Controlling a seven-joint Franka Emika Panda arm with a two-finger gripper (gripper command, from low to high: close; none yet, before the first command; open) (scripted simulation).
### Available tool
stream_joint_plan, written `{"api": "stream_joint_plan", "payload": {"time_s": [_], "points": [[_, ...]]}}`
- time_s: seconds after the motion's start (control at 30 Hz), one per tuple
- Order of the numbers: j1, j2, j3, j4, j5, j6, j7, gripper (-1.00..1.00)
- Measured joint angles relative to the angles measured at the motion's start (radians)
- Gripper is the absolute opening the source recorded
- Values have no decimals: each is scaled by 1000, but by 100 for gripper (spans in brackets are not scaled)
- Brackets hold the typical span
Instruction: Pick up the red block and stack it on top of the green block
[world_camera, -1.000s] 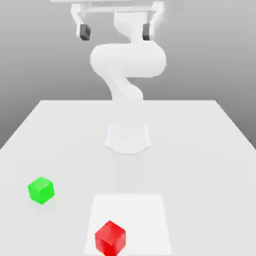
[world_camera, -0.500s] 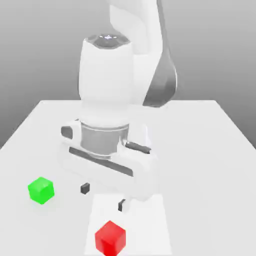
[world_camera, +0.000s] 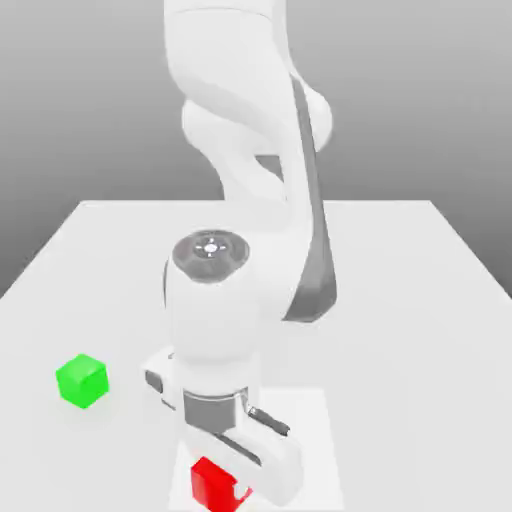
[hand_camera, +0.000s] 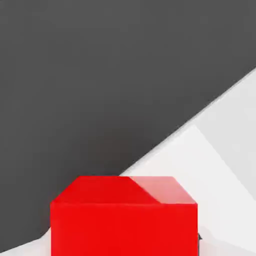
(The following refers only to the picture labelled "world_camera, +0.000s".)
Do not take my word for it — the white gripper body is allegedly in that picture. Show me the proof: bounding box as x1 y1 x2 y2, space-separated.
180 424 306 508

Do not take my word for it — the small green cube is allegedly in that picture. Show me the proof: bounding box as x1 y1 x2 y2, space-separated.
55 353 110 410

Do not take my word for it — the small red cube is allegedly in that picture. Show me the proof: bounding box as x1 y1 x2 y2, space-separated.
190 456 254 512

